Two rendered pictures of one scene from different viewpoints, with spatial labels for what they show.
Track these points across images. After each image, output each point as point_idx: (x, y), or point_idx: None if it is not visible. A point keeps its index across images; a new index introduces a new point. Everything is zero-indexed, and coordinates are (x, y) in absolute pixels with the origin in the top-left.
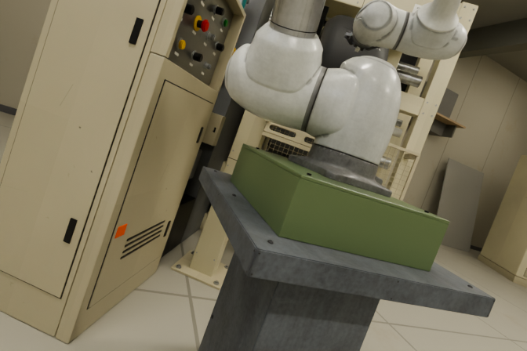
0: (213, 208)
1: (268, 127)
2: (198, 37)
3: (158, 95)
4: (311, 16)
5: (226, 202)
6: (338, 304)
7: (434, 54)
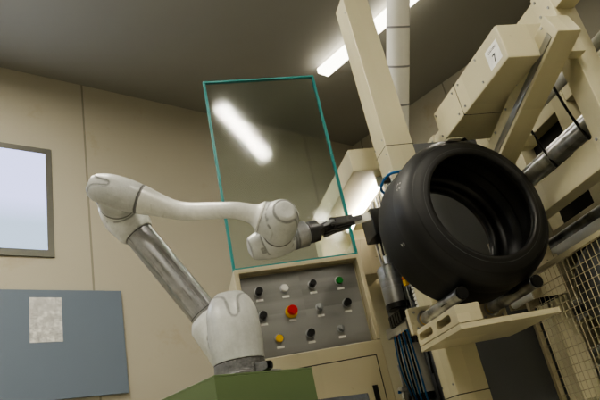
0: None
1: (419, 339)
2: (303, 318)
3: None
4: (189, 309)
5: None
6: None
7: (278, 233)
